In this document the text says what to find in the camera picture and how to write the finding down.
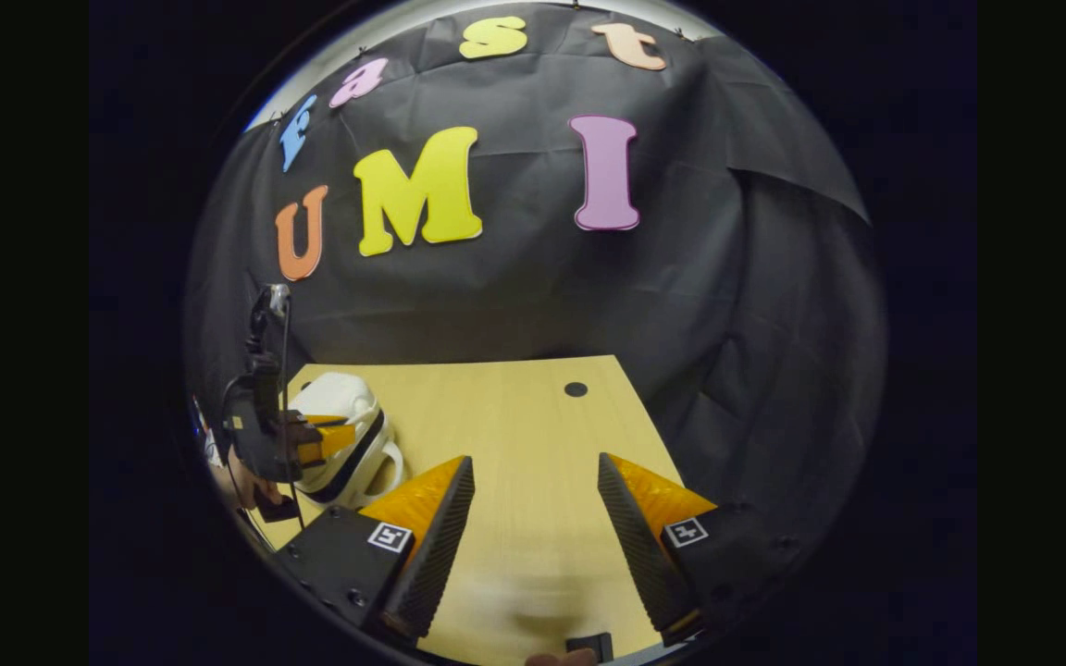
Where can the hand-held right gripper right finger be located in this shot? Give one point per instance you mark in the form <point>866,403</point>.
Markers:
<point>635,546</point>

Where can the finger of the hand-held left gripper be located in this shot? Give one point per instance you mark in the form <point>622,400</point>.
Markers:
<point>334,442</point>
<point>329,422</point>

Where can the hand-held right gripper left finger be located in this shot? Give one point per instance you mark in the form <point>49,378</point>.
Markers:
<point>436,555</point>

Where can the white suitcase with grey lining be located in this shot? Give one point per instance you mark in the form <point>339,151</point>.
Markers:
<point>339,393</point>

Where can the black round table grommet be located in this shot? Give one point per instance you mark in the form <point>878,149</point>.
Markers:
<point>576,388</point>

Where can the black backdrop cloth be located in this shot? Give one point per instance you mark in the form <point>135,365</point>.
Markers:
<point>542,296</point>

